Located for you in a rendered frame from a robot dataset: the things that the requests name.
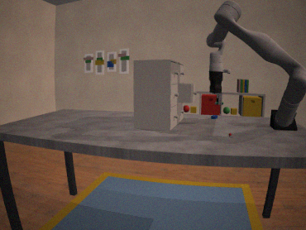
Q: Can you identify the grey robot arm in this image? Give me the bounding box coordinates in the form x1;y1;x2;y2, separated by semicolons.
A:
206;0;306;127

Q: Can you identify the beige chest of drawers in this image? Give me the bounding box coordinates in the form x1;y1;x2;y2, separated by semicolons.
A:
133;60;184;131

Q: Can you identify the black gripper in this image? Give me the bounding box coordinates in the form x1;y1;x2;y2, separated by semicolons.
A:
209;62;231;105

